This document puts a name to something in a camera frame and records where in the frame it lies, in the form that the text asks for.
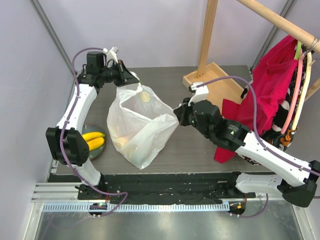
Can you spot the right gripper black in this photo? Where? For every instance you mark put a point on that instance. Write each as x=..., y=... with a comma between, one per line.
x=185, y=114

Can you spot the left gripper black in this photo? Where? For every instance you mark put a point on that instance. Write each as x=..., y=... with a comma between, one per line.
x=126, y=78

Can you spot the white plastic bag lemon print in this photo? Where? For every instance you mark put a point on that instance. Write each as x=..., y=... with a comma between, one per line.
x=139, y=124

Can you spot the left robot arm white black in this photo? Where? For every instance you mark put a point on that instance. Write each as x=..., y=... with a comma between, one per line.
x=65, y=140

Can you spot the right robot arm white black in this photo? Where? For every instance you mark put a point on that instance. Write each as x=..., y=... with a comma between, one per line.
x=293, y=179

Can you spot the wooden clothes rack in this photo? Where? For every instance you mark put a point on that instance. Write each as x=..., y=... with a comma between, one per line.
x=205, y=72

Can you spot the yellow banana bunch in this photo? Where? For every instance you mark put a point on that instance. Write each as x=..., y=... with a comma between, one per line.
x=94, y=139

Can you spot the magenta shirt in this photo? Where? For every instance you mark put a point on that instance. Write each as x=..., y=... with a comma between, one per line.
x=271, y=80

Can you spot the dark fruit plate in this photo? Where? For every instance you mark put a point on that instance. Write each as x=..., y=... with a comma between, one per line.
x=91, y=128

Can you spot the black patterned garment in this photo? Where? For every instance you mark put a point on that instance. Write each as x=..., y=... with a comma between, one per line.
x=273, y=135

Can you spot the green hanger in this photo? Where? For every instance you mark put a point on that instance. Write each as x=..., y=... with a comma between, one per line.
x=298, y=50

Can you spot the pink hanger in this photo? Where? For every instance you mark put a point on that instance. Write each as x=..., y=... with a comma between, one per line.
x=295, y=94

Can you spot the cream hanger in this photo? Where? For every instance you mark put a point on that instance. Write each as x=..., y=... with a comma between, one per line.
x=303, y=92

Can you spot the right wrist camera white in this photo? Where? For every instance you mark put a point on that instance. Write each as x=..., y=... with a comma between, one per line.
x=199, y=92

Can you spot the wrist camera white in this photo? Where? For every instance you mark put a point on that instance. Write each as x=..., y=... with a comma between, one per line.
x=110, y=56
x=199, y=92

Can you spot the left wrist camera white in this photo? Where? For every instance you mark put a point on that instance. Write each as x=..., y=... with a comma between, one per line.
x=110, y=56

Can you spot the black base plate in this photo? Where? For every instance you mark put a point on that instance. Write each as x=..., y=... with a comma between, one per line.
x=167, y=189

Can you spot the white cable duct strip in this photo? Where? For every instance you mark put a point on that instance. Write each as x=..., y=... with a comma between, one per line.
x=99, y=207

